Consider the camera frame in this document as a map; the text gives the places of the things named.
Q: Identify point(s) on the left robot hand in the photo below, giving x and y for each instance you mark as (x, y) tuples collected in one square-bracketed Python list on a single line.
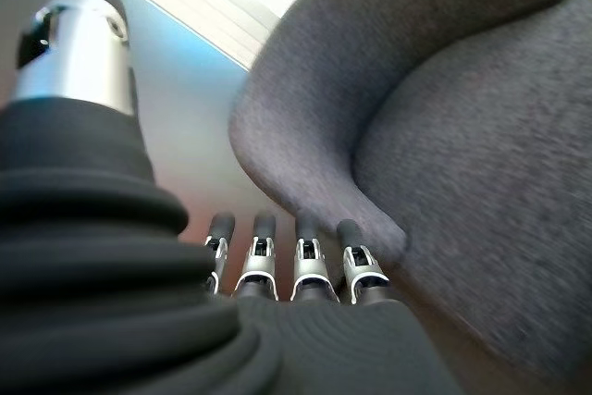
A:
[(115, 312)]

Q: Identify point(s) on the white radiator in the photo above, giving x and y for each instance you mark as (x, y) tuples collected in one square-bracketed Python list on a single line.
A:
[(208, 6)]

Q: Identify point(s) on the grey fabric armchair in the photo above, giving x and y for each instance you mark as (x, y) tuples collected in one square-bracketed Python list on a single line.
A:
[(462, 159)]

